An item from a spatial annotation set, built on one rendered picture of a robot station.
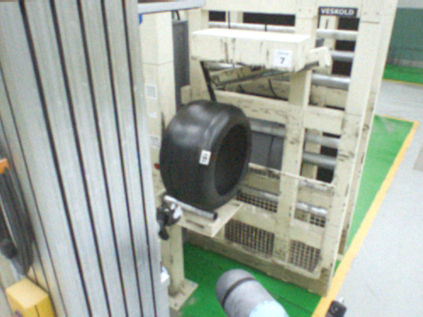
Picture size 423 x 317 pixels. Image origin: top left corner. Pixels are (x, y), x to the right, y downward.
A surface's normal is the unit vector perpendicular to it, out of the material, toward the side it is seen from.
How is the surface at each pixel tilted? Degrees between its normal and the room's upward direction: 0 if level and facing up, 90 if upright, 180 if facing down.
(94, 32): 90
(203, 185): 93
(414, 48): 90
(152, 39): 90
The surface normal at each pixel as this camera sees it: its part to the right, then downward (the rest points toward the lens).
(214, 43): -0.51, 0.39
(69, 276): 0.82, 0.25
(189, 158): -0.48, 0.03
